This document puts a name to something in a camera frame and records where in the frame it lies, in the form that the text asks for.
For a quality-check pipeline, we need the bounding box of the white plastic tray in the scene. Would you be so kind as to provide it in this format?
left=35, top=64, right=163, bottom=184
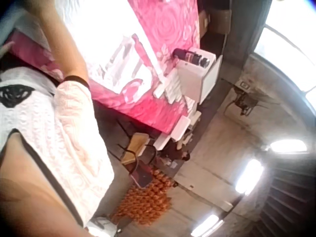
left=157, top=110, right=202, bottom=151

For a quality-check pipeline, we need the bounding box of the yellow seat metal chair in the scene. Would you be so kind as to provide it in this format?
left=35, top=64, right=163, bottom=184
left=116, top=132, right=158, bottom=175

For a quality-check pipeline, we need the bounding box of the row of white packets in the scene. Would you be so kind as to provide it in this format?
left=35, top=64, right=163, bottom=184
left=154, top=69, right=198, bottom=117

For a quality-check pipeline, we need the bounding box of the heap of dark clutter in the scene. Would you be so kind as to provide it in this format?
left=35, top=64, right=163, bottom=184
left=161, top=137, right=192, bottom=172

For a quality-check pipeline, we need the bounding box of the white box cabinet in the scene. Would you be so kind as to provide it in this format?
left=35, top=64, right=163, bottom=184
left=176, top=48, right=223, bottom=105

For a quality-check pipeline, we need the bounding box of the black cylindrical bottle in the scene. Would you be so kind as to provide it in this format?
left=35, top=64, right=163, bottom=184
left=172, top=47, right=211, bottom=69

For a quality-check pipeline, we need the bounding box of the heap of orange items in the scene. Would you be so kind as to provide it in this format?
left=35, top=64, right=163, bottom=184
left=110, top=169, right=174, bottom=226

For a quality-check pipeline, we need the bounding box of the pink floral tablecloth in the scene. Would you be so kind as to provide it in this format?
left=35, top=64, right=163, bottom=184
left=6, top=0, right=201, bottom=139

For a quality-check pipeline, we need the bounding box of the fluorescent tube light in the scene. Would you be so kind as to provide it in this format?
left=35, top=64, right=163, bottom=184
left=196, top=214, right=224, bottom=237
left=234, top=158, right=265, bottom=196
left=269, top=139, right=307, bottom=153

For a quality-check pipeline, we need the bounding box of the stack of cardboard boxes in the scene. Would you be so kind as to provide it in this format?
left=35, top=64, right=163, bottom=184
left=197, top=0, right=234, bottom=40

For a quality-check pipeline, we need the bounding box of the white cloth item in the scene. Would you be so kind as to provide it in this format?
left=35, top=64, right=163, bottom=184
left=86, top=216, right=119, bottom=237

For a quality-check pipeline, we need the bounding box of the grey rolling shutter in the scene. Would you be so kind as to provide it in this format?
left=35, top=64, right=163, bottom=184
left=260, top=166, right=316, bottom=237

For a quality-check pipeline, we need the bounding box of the black wall wiring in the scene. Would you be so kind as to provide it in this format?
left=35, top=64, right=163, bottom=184
left=223, top=90, right=260, bottom=117

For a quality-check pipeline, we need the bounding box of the wall switch box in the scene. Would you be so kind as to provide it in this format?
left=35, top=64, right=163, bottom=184
left=234, top=79, right=250, bottom=91

